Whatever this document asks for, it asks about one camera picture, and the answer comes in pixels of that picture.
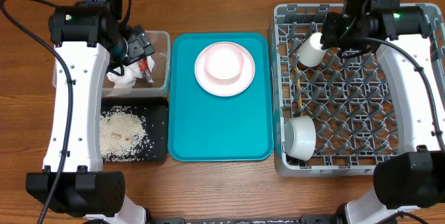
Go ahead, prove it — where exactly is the red candy wrapper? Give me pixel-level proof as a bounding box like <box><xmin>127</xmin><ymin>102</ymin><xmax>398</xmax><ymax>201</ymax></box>
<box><xmin>138</xmin><ymin>58</ymin><xmax>154</xmax><ymax>83</ymax></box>

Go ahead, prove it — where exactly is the teal serving tray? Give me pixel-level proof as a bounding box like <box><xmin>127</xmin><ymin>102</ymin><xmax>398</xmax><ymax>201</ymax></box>
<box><xmin>168</xmin><ymin>32</ymin><xmax>274</xmax><ymax>162</ymax></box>

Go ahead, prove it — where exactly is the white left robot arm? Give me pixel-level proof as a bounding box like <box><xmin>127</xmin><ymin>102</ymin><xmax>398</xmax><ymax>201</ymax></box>
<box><xmin>26</xmin><ymin>0</ymin><xmax>154</xmax><ymax>223</ymax></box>

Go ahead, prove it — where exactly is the pink plate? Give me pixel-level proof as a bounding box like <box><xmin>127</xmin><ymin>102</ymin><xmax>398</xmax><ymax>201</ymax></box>
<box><xmin>195</xmin><ymin>42</ymin><xmax>256</xmax><ymax>97</ymax></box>

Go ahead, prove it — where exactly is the black mounting rail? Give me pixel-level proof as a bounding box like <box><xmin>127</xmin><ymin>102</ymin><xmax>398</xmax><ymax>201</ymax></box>
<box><xmin>150</xmin><ymin>214</ymin><xmax>346</xmax><ymax>224</ymax></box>

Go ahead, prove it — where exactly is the white napkin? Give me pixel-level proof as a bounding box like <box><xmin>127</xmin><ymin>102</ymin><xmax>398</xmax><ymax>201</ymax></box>
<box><xmin>107</xmin><ymin>56</ymin><xmax>155</xmax><ymax>88</ymax></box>

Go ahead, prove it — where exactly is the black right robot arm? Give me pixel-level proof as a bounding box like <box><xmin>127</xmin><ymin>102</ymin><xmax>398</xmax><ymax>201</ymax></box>
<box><xmin>321</xmin><ymin>0</ymin><xmax>444</xmax><ymax>223</ymax></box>

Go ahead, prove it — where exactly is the pink bowl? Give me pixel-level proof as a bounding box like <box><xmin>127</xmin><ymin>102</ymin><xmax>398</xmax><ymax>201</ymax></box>
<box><xmin>204</xmin><ymin>42</ymin><xmax>244</xmax><ymax>81</ymax></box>

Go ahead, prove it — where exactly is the white rice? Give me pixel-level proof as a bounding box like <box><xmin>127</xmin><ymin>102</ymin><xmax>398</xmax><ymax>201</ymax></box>
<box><xmin>99</xmin><ymin>106</ymin><xmax>152</xmax><ymax>162</ymax></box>

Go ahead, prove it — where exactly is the clear plastic bin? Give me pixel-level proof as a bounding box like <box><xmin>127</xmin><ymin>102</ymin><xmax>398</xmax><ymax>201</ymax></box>
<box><xmin>55</xmin><ymin>31</ymin><xmax>171</xmax><ymax>98</ymax></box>

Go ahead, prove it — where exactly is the white bowl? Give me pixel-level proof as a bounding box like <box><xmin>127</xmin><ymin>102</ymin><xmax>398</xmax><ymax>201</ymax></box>
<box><xmin>284</xmin><ymin>115</ymin><xmax>316</xmax><ymax>161</ymax></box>

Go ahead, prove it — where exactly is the grey dishwasher rack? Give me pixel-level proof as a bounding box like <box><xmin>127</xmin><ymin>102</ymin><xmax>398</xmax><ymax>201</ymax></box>
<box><xmin>269</xmin><ymin>2</ymin><xmax>445</xmax><ymax>178</ymax></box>

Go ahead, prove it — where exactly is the cream paper cup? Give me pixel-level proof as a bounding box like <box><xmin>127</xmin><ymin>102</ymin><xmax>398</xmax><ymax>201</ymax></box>
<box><xmin>298</xmin><ymin>33</ymin><xmax>327</xmax><ymax>67</ymax></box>

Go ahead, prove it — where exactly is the black plastic tray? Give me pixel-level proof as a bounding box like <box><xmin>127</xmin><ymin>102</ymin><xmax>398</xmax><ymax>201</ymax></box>
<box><xmin>101</xmin><ymin>97</ymin><xmax>169</xmax><ymax>162</ymax></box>

